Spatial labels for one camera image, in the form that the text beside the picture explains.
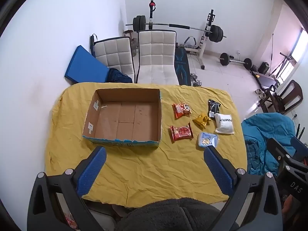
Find dark fleece clothing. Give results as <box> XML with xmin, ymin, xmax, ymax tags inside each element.
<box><xmin>114</xmin><ymin>197</ymin><xmax>240</xmax><ymax>231</ymax></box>

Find wide white padded chair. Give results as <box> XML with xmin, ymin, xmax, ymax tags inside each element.
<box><xmin>135</xmin><ymin>29</ymin><xmax>180</xmax><ymax>85</ymax></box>

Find black tripod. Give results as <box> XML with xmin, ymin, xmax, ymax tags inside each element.
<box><xmin>269</xmin><ymin>52</ymin><xmax>296</xmax><ymax>76</ymax></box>

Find red snack packet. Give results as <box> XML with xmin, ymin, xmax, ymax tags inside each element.
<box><xmin>169</xmin><ymin>123</ymin><xmax>194</xmax><ymax>143</ymax></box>

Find red wrapper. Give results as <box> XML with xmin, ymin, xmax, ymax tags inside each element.
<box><xmin>63</xmin><ymin>212</ymin><xmax>79</xmax><ymax>231</ymax></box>

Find pair of shoes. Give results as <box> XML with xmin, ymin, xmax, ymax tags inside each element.
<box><xmin>255</xmin><ymin>88</ymin><xmax>267</xmax><ymax>100</ymax></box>

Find dark blue cloth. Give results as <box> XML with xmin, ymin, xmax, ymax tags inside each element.
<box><xmin>106</xmin><ymin>68</ymin><xmax>133</xmax><ymax>83</ymax></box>

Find narrow white padded chair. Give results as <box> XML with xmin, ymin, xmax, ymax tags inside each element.
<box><xmin>93</xmin><ymin>37</ymin><xmax>136</xmax><ymax>83</ymax></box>

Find chrome dumbbell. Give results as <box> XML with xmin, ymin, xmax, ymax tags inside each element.
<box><xmin>190</xmin><ymin>73</ymin><xmax>203</xmax><ymax>87</ymax></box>

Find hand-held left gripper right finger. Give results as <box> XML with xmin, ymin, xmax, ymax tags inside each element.
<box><xmin>204</xmin><ymin>146</ymin><xmax>283</xmax><ymax>231</ymax></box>

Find yellow snack packet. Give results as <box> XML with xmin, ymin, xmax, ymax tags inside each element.
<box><xmin>192</xmin><ymin>114</ymin><xmax>213</xmax><ymax>129</ymax></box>

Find white barbell rack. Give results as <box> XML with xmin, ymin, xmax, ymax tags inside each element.
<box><xmin>147</xmin><ymin>0</ymin><xmax>217</xmax><ymax>71</ymax></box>

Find orange cartoon snack packet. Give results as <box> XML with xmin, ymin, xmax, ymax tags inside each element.
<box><xmin>172</xmin><ymin>102</ymin><xmax>193</xmax><ymax>119</ymax></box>

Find cardboard box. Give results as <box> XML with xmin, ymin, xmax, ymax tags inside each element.
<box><xmin>82</xmin><ymin>88</ymin><xmax>162</xmax><ymax>148</ymax></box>

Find yellow tablecloth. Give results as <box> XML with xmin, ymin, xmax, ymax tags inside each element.
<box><xmin>45</xmin><ymin>82</ymin><xmax>248</xmax><ymax>208</ymax></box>

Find black strap bag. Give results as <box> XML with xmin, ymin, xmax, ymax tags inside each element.
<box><xmin>90</xmin><ymin>34</ymin><xmax>99</xmax><ymax>56</ymax></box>

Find teal blanket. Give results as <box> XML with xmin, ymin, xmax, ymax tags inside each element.
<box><xmin>241</xmin><ymin>113</ymin><xmax>308</xmax><ymax>176</ymax></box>

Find black exercise board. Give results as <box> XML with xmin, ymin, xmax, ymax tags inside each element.
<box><xmin>250</xmin><ymin>69</ymin><xmax>281</xmax><ymax>88</ymax></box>

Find white pouch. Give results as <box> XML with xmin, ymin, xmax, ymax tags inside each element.
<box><xmin>214</xmin><ymin>113</ymin><xmax>235</xmax><ymax>134</ymax></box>

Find black weight bench pad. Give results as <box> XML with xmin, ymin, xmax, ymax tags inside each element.
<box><xmin>174</xmin><ymin>47</ymin><xmax>192</xmax><ymax>86</ymax></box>

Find black snack packet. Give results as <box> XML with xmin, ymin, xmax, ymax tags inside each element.
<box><xmin>208</xmin><ymin>99</ymin><xmax>221</xmax><ymax>118</ymax></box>

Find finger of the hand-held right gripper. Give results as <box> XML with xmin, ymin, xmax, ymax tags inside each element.
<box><xmin>292</xmin><ymin>137</ymin><xmax>308</xmax><ymax>160</ymax></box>
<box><xmin>267</xmin><ymin>138</ymin><xmax>299</xmax><ymax>166</ymax></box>

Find short barbell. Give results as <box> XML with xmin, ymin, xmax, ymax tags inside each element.
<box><xmin>218</xmin><ymin>52</ymin><xmax>253</xmax><ymax>70</ymax></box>

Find blue foam mat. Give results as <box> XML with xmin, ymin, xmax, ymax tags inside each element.
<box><xmin>64</xmin><ymin>45</ymin><xmax>110</xmax><ymax>83</ymax></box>

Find light blue tissue packet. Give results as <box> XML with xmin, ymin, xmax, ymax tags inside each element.
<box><xmin>197</xmin><ymin>132</ymin><xmax>219</xmax><ymax>148</ymax></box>

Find long barbell with black plates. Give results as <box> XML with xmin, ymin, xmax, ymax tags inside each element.
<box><xmin>126</xmin><ymin>16</ymin><xmax>227</xmax><ymax>43</ymax></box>

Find black canister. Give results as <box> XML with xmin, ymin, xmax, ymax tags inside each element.
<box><xmin>258</xmin><ymin>62</ymin><xmax>270</xmax><ymax>75</ymax></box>

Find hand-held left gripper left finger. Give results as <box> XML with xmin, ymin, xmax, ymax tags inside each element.
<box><xmin>27</xmin><ymin>146</ymin><xmax>113</xmax><ymax>231</ymax></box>

